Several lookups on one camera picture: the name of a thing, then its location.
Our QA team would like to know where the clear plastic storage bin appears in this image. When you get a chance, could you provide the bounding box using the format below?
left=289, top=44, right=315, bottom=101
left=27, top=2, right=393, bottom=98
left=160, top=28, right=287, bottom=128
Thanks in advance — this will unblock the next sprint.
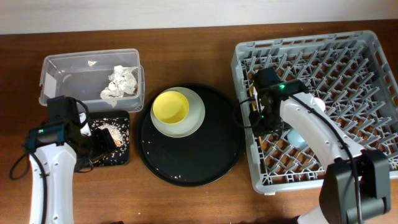
left=39, top=49, right=145, bottom=113

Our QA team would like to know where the white napkin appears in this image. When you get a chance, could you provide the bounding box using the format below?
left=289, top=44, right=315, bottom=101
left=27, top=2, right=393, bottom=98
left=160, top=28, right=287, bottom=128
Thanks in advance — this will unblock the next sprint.
left=100, top=65, right=139, bottom=108

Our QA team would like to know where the yellow bowl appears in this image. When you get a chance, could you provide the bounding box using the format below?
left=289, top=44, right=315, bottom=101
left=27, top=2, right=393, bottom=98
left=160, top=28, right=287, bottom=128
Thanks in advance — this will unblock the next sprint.
left=152, top=91, right=190, bottom=124

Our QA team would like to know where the black rectangular tray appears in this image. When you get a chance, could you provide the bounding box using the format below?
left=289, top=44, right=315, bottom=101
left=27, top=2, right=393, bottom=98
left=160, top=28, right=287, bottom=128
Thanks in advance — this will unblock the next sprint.
left=75, top=110, right=130, bottom=173

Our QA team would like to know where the pink cup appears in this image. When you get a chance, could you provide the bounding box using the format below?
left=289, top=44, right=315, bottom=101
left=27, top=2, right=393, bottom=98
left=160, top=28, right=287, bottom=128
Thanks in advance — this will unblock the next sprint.
left=313, top=97, right=326, bottom=112

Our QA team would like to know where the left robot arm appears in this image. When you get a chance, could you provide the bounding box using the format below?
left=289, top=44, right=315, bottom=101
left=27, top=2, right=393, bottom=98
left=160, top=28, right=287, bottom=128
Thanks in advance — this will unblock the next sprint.
left=24, top=123, right=116, bottom=223

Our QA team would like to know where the food scraps pile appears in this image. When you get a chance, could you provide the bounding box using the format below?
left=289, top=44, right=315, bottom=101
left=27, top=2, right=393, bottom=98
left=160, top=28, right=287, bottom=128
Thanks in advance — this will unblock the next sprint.
left=91, top=118, right=130, bottom=167

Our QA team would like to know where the grey dishwasher rack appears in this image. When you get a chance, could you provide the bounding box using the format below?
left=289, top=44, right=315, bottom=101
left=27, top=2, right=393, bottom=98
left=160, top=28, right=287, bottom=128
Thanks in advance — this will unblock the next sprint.
left=231, top=30, right=397, bottom=195

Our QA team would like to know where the blue cup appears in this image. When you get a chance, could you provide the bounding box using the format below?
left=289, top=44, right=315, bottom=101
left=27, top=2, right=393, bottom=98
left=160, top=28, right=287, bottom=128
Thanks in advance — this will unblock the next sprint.
left=287, top=129, right=306, bottom=148

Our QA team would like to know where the round black serving tray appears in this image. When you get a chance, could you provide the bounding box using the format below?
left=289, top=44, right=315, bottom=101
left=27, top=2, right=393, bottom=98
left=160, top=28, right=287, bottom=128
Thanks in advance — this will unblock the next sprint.
left=135, top=83, right=245, bottom=187

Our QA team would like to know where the wooden chopstick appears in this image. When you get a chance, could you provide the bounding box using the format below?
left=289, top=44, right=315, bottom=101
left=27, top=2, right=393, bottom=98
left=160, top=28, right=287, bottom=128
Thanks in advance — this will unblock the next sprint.
left=248, top=81, right=257, bottom=111
left=257, top=136, right=263, bottom=150

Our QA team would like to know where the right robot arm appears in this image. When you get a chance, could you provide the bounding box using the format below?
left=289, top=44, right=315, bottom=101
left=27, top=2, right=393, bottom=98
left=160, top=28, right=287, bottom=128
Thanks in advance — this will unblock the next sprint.
left=253, top=80, right=391, bottom=223

